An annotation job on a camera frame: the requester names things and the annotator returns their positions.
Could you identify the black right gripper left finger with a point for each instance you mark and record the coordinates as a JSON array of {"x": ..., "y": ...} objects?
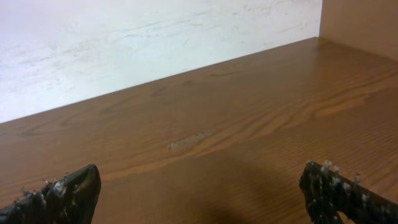
[{"x": 69, "y": 200}]

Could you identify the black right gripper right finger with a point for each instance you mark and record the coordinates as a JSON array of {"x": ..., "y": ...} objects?
[{"x": 328, "y": 194}]

